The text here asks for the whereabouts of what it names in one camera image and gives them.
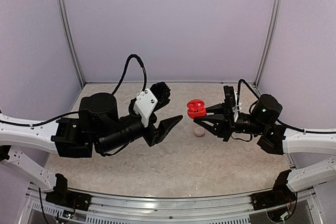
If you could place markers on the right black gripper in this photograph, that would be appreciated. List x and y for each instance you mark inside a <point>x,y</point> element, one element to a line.
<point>224,126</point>

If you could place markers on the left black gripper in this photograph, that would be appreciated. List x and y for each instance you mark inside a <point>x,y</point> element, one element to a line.
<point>156,135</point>

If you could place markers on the red earbud charging case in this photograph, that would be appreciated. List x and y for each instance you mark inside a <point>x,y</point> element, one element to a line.
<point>195,113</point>

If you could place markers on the pink earbud charging case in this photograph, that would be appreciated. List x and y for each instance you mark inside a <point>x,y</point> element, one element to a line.
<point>199,132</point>

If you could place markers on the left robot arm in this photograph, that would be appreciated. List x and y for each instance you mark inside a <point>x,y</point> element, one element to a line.
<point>98,128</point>

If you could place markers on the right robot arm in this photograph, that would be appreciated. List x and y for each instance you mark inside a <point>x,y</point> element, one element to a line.
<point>277,138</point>

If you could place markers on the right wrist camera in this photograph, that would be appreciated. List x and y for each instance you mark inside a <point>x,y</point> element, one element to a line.
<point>230,103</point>

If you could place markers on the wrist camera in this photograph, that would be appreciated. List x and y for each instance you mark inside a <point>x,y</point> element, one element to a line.
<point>150,100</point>
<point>230,103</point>

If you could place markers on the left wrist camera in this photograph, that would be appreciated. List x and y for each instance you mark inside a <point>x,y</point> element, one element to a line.
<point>150,100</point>

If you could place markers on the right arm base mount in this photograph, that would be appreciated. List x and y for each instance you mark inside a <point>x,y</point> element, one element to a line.
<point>280,194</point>

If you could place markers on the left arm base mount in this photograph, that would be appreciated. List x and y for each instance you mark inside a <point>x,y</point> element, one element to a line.
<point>62,196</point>

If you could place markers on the front aluminium rail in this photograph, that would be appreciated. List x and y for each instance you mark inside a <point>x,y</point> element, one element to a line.
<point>108,208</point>

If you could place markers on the right aluminium frame post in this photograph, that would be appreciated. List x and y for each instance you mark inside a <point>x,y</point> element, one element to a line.
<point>268,42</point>

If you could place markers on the aluminium frame post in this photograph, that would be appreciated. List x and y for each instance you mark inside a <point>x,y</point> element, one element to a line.
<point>268,42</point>
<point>70,42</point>

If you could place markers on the left aluminium frame post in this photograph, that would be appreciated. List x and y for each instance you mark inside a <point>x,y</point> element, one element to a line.
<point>70,42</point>

